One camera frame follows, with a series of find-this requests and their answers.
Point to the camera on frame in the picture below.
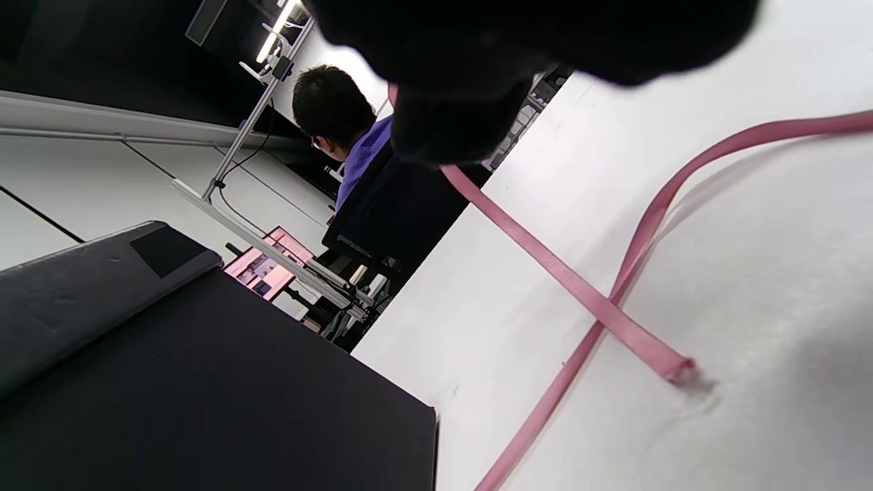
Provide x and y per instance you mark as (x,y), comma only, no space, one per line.
(273,68)

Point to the ceiling light strip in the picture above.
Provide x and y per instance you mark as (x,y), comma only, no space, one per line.
(276,34)

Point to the person's right hand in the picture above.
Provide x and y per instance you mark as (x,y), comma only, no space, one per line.
(518,34)

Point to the pink ribbon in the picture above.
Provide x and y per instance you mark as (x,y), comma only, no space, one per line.
(545,262)

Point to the aluminium frame stand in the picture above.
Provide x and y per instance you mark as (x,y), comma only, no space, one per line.
(273,249)

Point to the black box with grey flap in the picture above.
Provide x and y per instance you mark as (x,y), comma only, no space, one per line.
(204,382)

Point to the pink lit screen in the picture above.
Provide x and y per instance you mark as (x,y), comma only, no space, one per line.
(262,269)

